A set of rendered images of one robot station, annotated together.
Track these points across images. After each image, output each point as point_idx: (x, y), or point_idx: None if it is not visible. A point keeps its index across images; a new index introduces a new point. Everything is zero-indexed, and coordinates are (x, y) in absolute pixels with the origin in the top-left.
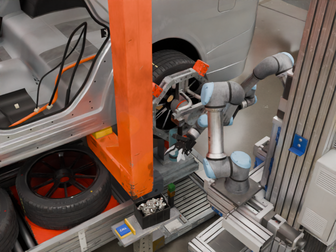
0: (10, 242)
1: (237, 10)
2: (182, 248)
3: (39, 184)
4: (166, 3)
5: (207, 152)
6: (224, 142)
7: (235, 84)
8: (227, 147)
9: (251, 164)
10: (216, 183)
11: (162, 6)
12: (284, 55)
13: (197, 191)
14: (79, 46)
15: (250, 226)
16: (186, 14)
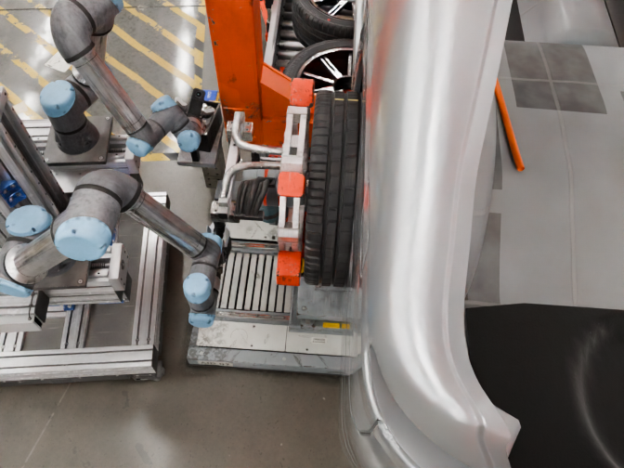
0: (304, 36)
1: (358, 301)
2: (196, 227)
3: (350, 61)
4: (372, 14)
5: (332, 407)
6: (335, 463)
7: (58, 5)
8: (317, 454)
9: (240, 456)
10: (105, 121)
11: (371, 8)
12: (73, 214)
13: (254, 302)
14: (565, 90)
15: (32, 130)
16: (366, 100)
